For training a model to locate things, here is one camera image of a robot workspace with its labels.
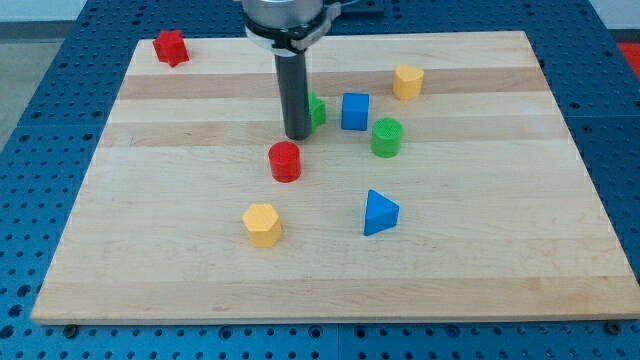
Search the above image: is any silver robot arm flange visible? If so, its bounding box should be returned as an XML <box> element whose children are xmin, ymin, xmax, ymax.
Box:
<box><xmin>241</xmin><ymin>0</ymin><xmax>343</xmax><ymax>57</ymax></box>

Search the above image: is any red cylinder block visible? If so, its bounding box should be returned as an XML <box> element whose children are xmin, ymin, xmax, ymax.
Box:
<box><xmin>268</xmin><ymin>141</ymin><xmax>302</xmax><ymax>183</ymax></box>

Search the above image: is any blue triangle block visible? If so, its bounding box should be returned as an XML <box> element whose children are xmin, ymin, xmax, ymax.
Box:
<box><xmin>363</xmin><ymin>189</ymin><xmax>400</xmax><ymax>236</ymax></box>

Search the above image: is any yellow hexagon block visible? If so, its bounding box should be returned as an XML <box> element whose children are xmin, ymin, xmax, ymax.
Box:
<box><xmin>242</xmin><ymin>203</ymin><xmax>283</xmax><ymax>248</ymax></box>

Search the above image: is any green block behind rod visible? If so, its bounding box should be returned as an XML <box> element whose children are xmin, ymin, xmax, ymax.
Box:
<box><xmin>309</xmin><ymin>91</ymin><xmax>326</xmax><ymax>132</ymax></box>

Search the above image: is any blue cube block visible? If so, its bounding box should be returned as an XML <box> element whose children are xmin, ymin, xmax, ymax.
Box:
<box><xmin>341</xmin><ymin>93</ymin><xmax>370</xmax><ymax>131</ymax></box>

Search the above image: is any green cylinder block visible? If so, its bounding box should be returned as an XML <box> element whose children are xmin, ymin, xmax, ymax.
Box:
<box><xmin>371</xmin><ymin>118</ymin><xmax>403</xmax><ymax>158</ymax></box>

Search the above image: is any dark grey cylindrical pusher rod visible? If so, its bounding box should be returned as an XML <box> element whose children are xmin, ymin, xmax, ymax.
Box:
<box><xmin>275</xmin><ymin>53</ymin><xmax>312</xmax><ymax>140</ymax></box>

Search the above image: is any light wooden board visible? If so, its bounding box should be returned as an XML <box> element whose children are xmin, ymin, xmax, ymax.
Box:
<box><xmin>31</xmin><ymin>31</ymin><xmax>639</xmax><ymax>325</ymax></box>

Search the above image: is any yellow heart block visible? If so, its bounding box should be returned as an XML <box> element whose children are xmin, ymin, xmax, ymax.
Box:
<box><xmin>392</xmin><ymin>64</ymin><xmax>424</xmax><ymax>100</ymax></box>

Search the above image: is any red star block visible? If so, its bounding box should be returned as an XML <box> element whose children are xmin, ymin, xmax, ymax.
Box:
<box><xmin>152</xmin><ymin>30</ymin><xmax>190</xmax><ymax>67</ymax></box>

